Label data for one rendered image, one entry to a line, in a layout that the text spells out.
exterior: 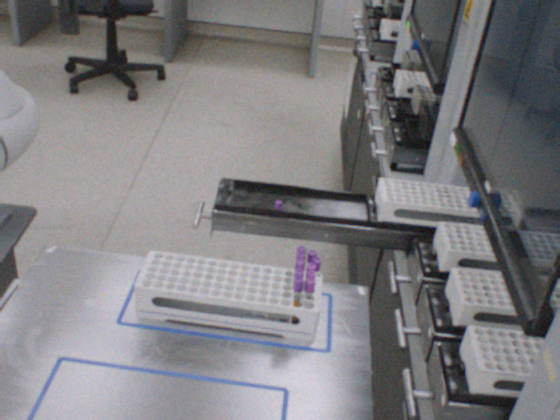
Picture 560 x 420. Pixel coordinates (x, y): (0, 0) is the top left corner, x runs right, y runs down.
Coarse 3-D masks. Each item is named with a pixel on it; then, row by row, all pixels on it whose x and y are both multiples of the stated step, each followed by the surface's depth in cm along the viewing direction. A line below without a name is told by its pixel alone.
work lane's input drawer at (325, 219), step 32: (224, 192) 140; (256, 192) 144; (288, 192) 145; (320, 192) 145; (352, 192) 145; (192, 224) 140; (224, 224) 137; (256, 224) 137; (288, 224) 136; (320, 224) 136; (352, 224) 137; (384, 224) 136
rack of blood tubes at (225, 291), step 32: (160, 256) 110; (192, 256) 110; (160, 288) 102; (192, 288) 103; (224, 288) 104; (256, 288) 104; (288, 288) 106; (320, 288) 106; (192, 320) 104; (224, 320) 104; (256, 320) 103; (288, 320) 104
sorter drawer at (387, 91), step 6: (384, 84) 203; (390, 84) 204; (384, 90) 201; (390, 90) 199; (378, 96) 208; (384, 96) 198; (390, 96) 195; (396, 96) 196; (366, 102) 206; (378, 102) 207; (384, 102) 195; (366, 108) 202; (372, 108) 203; (378, 108) 203; (366, 114) 200
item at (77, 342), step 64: (64, 256) 116; (128, 256) 118; (0, 320) 101; (64, 320) 103; (128, 320) 104; (320, 320) 108; (0, 384) 91; (64, 384) 92; (128, 384) 93; (192, 384) 94; (256, 384) 95; (320, 384) 97
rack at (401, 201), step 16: (384, 192) 137; (400, 192) 138; (416, 192) 139; (432, 192) 140; (448, 192) 141; (464, 192) 141; (384, 208) 135; (400, 208) 135; (416, 208) 134; (432, 208) 134; (448, 208) 134; (464, 208) 135; (432, 224) 136; (480, 224) 139
